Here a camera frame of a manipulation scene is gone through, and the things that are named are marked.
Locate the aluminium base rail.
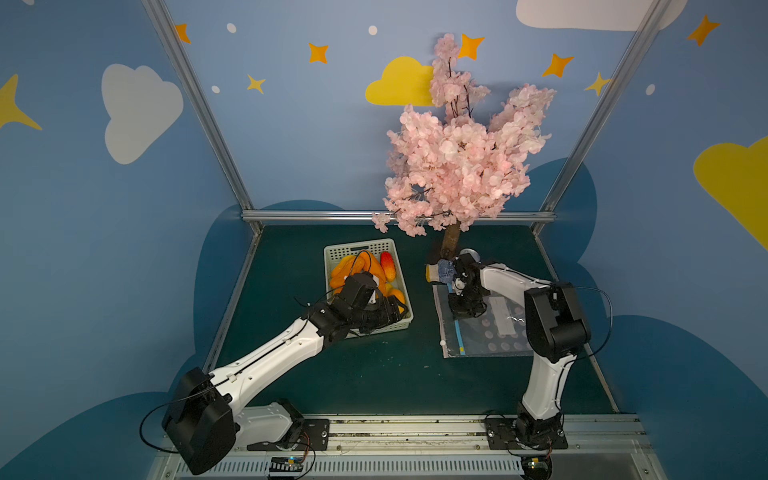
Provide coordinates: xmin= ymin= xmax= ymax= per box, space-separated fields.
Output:
xmin=146 ymin=413 xmax=667 ymax=480

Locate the pink cherry blossom tree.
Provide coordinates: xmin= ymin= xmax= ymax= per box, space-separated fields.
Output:
xmin=372 ymin=34 xmax=556 ymax=258

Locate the clear blue-zip bag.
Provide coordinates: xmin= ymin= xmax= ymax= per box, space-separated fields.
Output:
xmin=432 ymin=284 xmax=533 ymax=359

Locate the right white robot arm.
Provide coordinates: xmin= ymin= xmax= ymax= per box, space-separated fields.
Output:
xmin=449 ymin=253 xmax=591 ymax=450

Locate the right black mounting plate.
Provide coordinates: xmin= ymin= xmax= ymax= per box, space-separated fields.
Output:
xmin=482 ymin=413 xmax=568 ymax=451

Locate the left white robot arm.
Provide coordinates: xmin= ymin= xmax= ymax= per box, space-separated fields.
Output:
xmin=161 ymin=272 xmax=409 ymax=475

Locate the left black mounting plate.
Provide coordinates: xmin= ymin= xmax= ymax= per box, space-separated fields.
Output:
xmin=246 ymin=418 xmax=330 ymax=452

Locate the orange mango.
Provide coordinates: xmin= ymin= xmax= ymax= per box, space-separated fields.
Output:
xmin=329 ymin=250 xmax=387 ymax=294

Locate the red mango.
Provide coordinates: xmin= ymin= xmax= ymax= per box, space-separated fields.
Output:
xmin=380 ymin=251 xmax=397 ymax=282

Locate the blue white work glove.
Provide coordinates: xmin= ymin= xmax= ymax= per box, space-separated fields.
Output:
xmin=425 ymin=259 xmax=456 ymax=285

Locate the small circuit board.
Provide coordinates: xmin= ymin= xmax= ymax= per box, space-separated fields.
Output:
xmin=267 ymin=456 xmax=304 ymax=478

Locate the black mounting plate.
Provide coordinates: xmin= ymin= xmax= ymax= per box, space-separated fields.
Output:
xmin=246 ymin=418 xmax=330 ymax=452
xmin=482 ymin=413 xmax=568 ymax=451

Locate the white perforated plastic basket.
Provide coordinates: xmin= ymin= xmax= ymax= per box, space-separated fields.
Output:
xmin=323 ymin=238 xmax=414 ymax=335

